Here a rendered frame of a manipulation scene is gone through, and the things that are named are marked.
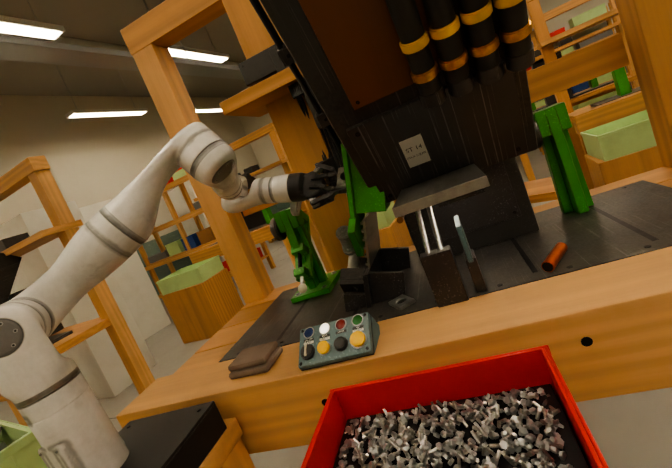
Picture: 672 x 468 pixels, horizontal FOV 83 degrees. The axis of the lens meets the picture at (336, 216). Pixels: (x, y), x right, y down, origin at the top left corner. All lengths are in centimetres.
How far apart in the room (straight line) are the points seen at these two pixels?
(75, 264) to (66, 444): 28
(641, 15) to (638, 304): 82
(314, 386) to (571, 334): 44
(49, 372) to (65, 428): 9
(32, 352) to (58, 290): 11
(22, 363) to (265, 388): 39
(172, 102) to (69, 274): 84
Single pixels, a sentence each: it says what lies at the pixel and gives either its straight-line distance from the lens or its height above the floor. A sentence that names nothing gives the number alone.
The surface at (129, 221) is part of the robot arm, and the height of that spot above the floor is 128.
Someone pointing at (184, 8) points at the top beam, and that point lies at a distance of 148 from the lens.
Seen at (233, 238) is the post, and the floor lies 113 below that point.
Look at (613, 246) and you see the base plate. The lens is 88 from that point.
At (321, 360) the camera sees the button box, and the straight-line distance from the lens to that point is 75.
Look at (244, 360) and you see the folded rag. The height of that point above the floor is 93.
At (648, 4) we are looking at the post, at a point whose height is 131.
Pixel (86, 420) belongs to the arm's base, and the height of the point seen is 100.
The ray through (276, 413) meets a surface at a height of 83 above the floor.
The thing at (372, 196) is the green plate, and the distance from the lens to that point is 85.
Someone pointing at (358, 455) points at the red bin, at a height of 88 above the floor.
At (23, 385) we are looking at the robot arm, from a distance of 80.
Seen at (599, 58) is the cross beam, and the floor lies 123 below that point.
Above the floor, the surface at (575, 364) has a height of 82.
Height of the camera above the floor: 123
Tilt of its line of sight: 7 degrees down
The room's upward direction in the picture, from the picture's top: 22 degrees counter-clockwise
